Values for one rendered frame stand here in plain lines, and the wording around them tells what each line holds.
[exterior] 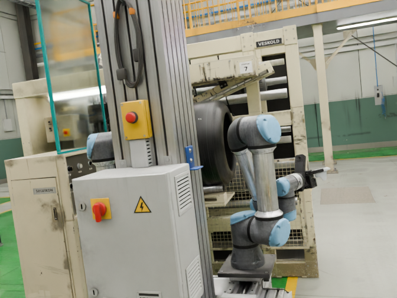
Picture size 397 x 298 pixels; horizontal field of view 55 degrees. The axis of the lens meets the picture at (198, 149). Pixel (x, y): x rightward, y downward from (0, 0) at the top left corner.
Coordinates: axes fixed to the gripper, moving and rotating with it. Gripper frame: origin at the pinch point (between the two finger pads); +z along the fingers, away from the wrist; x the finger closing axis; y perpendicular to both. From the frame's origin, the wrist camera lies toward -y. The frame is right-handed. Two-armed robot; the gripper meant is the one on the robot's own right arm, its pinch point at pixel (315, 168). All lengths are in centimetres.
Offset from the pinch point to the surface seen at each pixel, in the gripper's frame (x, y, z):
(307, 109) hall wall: -451, -83, 847
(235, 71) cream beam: -73, -72, 49
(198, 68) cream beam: -95, -81, 36
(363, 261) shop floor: -55, 100, 146
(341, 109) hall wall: -370, -61, 887
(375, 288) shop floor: -29, 103, 101
